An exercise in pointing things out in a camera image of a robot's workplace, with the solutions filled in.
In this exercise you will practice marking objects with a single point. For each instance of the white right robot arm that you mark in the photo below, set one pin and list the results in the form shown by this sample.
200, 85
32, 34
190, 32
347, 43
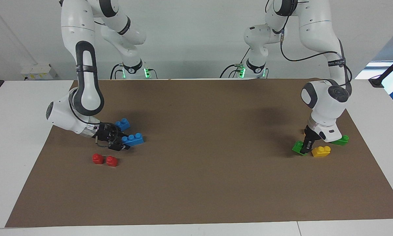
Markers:
65, 114

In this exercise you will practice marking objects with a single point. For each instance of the green two-stud block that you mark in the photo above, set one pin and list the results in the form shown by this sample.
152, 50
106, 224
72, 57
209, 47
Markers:
296, 146
343, 140

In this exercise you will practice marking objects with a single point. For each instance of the blue three-stud block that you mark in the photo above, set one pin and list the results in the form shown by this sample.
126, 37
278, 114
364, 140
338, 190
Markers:
122, 124
134, 140

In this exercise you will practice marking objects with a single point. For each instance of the black slanted stand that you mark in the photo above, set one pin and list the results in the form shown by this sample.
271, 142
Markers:
388, 70

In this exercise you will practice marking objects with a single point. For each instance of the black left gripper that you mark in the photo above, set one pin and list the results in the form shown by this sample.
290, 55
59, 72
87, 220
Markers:
310, 136

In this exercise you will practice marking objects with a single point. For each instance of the brown paper mat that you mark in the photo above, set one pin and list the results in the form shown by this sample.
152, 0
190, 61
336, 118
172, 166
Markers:
196, 190

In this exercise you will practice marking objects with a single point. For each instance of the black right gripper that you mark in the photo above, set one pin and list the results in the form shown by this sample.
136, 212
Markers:
106, 134

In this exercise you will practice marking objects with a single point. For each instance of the white wall socket box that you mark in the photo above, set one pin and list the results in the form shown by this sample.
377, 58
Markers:
38, 72

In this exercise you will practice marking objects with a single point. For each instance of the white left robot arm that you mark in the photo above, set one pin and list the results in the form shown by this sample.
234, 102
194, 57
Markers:
324, 101

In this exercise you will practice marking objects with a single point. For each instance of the red one-stud block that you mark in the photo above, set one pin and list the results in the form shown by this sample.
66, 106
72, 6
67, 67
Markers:
98, 159
111, 161

